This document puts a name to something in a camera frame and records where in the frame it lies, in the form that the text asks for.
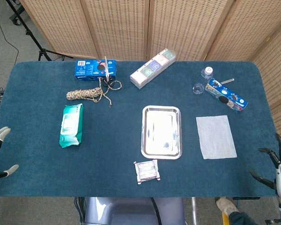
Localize white paper towel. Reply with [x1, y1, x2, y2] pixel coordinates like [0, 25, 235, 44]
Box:
[196, 115, 238, 160]

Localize silver metal tray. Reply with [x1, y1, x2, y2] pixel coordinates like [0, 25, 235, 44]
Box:
[140, 105, 183, 160]

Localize dark trouser leg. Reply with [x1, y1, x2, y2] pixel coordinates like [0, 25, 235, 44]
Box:
[229, 210, 259, 225]

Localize beige shoe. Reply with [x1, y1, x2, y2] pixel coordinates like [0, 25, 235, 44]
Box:
[215, 196, 240, 219]

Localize green wet wipes pack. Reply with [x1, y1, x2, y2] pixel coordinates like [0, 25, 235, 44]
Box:
[59, 103, 84, 149]

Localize long Oreo box with face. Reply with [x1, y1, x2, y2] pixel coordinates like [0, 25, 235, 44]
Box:
[205, 77, 249, 114]

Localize black tripod stand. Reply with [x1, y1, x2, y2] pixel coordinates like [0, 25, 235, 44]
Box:
[5, 0, 74, 62]

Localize blue Oreo cookie box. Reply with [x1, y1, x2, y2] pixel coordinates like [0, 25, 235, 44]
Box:
[74, 59, 118, 82]

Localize blue carpet table cover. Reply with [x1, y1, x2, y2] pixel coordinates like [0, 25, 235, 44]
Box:
[0, 60, 280, 198]

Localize clear plastic water bottle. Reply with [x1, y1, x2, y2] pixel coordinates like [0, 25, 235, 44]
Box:
[192, 66, 214, 95]

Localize red white snack packet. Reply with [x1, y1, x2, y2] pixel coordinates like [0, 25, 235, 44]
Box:
[133, 159, 161, 185]

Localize grey robot torso base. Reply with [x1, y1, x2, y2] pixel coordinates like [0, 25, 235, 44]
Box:
[83, 196, 186, 225]

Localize pocket tissue multipack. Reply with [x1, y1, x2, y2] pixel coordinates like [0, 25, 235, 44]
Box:
[129, 48, 177, 90]

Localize wooden rattan folding screen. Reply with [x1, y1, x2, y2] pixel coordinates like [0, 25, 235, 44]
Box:
[19, 0, 281, 141]

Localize braided beige rope bundle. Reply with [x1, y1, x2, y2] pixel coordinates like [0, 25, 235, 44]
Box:
[66, 80, 123, 108]

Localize black floor cable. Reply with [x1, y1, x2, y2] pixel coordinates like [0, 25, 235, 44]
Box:
[0, 0, 20, 66]

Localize black handled scissors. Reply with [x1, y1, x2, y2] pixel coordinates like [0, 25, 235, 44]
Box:
[98, 56, 117, 89]

